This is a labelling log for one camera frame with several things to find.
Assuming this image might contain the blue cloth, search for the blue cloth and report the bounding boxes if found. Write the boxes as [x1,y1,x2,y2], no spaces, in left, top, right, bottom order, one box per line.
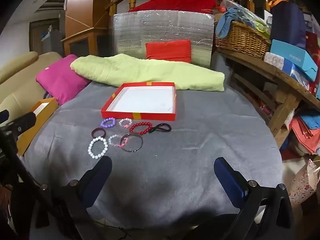
[215,7,253,37]

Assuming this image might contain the wicker basket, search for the wicker basket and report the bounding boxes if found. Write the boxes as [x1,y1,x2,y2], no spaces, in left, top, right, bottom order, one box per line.
[214,21,272,60]

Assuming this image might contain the stack of folded paper bags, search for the stack of folded paper bags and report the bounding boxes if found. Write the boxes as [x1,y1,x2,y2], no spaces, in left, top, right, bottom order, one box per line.
[280,109,320,155]

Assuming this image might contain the red cushion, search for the red cushion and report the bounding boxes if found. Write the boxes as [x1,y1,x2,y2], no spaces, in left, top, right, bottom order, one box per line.
[145,39,192,63]

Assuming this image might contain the red paper bag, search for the red paper bag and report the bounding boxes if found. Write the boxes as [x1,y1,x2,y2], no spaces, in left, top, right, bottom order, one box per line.
[305,31,320,65]

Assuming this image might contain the magenta pillow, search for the magenta pillow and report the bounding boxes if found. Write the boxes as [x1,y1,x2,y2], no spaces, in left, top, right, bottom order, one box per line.
[36,54,92,105]

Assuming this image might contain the navy blue bag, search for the navy blue bag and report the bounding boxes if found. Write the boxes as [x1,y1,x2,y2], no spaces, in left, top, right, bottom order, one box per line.
[270,1,307,50]

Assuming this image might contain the wooden cabinet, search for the wooden cabinet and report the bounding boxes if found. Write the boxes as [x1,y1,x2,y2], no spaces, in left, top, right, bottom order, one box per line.
[61,0,113,57]

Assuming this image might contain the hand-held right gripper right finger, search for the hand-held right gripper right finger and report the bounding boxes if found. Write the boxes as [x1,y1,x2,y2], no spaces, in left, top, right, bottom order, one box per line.
[214,157,294,240]

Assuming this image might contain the clear pink bead bracelet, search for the clear pink bead bracelet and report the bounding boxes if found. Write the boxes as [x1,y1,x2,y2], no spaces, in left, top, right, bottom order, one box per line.
[108,134,128,148]

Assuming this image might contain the grey blanket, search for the grey blanket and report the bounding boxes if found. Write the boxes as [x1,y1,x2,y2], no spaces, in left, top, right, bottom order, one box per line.
[22,79,283,230]

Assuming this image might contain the red cardboard box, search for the red cardboard box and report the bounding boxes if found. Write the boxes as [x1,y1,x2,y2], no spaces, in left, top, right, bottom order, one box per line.
[101,82,177,121]

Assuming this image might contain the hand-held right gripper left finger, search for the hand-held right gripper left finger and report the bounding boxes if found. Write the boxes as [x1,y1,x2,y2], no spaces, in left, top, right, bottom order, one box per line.
[35,156,113,240]

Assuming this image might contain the beige sofa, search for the beige sofa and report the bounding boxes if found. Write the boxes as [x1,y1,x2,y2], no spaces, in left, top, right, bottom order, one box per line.
[0,51,63,120]

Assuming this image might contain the red cloth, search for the red cloth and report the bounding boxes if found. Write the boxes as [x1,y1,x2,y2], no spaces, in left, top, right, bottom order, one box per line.
[129,0,222,13]

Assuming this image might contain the wooden bench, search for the wooden bench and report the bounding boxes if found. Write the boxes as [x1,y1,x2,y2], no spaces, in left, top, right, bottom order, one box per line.
[216,47,320,150]

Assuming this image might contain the blue cardboard box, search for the blue cardboard box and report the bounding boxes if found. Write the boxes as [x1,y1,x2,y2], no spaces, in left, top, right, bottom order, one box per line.
[270,39,318,82]

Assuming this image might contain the yellow green plastic bag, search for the yellow green plastic bag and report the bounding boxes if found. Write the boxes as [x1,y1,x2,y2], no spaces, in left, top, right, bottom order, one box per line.
[246,7,272,39]

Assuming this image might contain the brown louvered door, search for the brown louvered door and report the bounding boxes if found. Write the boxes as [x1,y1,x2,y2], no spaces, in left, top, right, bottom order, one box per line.
[29,20,50,55]

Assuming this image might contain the light green blanket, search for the light green blanket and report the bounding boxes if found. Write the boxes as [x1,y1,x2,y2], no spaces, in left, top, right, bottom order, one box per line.
[70,54,225,92]

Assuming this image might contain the red bead bracelet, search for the red bead bracelet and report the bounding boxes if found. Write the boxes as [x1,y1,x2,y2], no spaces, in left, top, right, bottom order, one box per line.
[129,122,153,135]

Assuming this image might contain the purple bead bracelet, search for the purple bead bracelet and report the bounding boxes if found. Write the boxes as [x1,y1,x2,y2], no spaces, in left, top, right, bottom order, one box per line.
[100,117,116,128]

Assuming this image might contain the dark maroon ring bangle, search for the dark maroon ring bangle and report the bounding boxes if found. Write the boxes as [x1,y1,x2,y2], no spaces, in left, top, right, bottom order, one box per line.
[90,127,106,137]

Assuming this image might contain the black hair tie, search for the black hair tie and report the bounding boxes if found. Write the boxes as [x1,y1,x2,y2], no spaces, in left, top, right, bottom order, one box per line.
[148,123,172,134]

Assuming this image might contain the silver foil insulation bag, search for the silver foil insulation bag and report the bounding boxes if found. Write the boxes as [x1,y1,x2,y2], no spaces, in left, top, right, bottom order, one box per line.
[111,10,216,69]

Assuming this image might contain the dark metal bangle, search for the dark metal bangle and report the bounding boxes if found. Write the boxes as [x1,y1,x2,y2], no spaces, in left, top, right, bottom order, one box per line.
[120,132,143,153]

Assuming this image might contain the white floral box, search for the white floral box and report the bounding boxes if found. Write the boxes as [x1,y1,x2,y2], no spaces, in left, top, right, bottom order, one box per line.
[264,52,285,70]

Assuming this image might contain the floral gift bag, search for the floral gift bag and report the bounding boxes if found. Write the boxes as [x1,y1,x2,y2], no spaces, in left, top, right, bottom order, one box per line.
[287,159,318,209]

